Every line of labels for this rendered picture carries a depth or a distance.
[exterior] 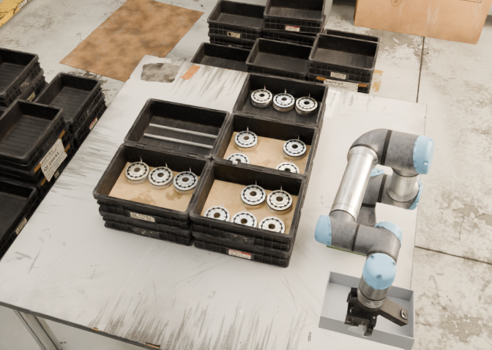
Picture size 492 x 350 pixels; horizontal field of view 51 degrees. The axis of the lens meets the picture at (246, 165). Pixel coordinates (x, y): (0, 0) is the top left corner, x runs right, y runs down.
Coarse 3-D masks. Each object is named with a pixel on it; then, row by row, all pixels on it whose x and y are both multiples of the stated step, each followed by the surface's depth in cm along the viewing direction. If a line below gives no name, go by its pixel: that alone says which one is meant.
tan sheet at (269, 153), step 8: (232, 136) 238; (232, 144) 234; (264, 144) 234; (272, 144) 234; (280, 144) 234; (232, 152) 231; (248, 152) 231; (256, 152) 231; (264, 152) 231; (272, 152) 231; (280, 152) 231; (256, 160) 227; (264, 160) 227; (272, 160) 227; (280, 160) 227; (288, 160) 227; (296, 160) 227; (304, 160) 227; (304, 168) 224
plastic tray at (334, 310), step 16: (336, 272) 168; (336, 288) 168; (400, 288) 164; (336, 304) 162; (400, 304) 164; (320, 320) 153; (336, 320) 151; (352, 320) 157; (384, 320) 158; (384, 336) 149; (400, 336) 147
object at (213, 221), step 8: (216, 160) 214; (208, 168) 211; (248, 168) 211; (256, 168) 211; (288, 176) 208; (296, 176) 208; (304, 184) 205; (200, 192) 203; (192, 208) 198; (296, 208) 197; (192, 216) 195; (200, 216) 195; (296, 216) 195; (216, 224) 195; (224, 224) 193; (232, 224) 193; (240, 224) 192; (248, 232) 193; (256, 232) 192; (264, 232) 190; (272, 232) 190; (288, 240) 190
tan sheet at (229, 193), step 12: (216, 180) 220; (216, 192) 216; (228, 192) 216; (240, 192) 216; (216, 204) 211; (228, 204) 211; (240, 204) 211; (264, 204) 211; (264, 216) 207; (288, 216) 207; (288, 228) 203
